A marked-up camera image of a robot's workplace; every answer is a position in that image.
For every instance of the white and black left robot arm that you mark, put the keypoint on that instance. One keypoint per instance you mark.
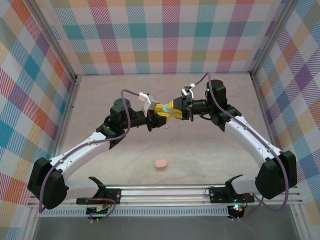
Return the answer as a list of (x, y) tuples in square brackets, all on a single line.
[(82, 157)]

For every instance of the blue earbud charging case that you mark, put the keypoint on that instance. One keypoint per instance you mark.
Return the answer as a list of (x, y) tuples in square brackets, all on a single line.
[(167, 109)]

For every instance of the aluminium frame side rail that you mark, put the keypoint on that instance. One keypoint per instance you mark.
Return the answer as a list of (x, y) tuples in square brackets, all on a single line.
[(65, 120), (268, 125)]

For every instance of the pink earbud charging case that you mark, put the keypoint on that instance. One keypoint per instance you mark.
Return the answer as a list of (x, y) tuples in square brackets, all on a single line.
[(161, 164)]

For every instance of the aluminium frame corner post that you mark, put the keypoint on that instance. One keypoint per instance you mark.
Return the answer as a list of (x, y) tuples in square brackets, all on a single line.
[(53, 37), (272, 37)]

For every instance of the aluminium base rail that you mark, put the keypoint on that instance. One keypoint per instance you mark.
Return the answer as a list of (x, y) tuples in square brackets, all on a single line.
[(162, 193)]

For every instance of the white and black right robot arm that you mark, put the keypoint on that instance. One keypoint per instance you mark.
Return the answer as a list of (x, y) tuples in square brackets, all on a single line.
[(246, 142)]

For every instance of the small controller circuit board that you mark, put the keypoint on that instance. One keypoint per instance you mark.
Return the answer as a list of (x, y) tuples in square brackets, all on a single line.
[(236, 210), (100, 211)]

